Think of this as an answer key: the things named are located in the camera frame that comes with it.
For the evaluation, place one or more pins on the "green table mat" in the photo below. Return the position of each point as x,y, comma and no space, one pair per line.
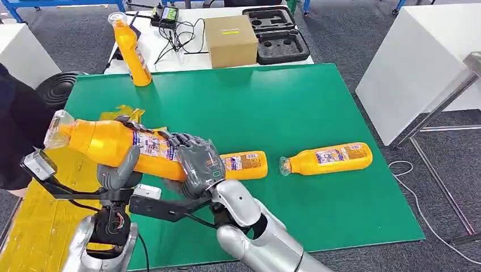
263,112

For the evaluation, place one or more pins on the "white table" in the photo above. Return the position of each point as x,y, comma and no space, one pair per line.
169,62

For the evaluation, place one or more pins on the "dark blue tablet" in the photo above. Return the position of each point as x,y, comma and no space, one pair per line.
119,55

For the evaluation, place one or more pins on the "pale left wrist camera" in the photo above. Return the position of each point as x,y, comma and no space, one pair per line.
39,165

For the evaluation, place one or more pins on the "brown cardboard box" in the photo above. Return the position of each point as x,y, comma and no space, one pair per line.
230,41

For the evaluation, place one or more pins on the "small white cabinet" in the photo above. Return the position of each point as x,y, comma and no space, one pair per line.
26,52

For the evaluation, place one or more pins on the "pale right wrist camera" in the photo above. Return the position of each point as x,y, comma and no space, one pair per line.
148,191

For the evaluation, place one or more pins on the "black foam case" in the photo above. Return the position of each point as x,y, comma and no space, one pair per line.
282,47

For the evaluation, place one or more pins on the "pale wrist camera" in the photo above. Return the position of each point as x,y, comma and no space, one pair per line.
148,191
39,165

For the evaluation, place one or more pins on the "black chair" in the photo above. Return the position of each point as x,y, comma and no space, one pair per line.
251,2

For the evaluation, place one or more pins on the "orange drink bottle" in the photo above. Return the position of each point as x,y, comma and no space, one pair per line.
105,144
131,52
248,166
330,159

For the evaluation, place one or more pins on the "black ribbed stool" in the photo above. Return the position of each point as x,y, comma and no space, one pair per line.
58,90

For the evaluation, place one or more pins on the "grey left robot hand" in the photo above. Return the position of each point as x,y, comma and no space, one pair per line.
118,176

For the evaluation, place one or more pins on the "black device with screen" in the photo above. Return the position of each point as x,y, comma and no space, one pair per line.
168,14

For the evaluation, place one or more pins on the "blue metal frame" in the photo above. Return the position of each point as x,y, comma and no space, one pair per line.
56,2
306,6

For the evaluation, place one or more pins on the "person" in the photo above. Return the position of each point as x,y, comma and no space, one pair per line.
19,127

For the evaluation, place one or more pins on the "steel bench frame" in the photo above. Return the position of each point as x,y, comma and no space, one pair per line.
439,109

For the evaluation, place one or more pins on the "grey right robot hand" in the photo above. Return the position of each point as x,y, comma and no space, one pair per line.
199,165

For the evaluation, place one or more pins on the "green bin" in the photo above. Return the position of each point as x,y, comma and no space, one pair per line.
293,5

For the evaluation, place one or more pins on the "large white cabinet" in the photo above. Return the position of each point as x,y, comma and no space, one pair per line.
409,71

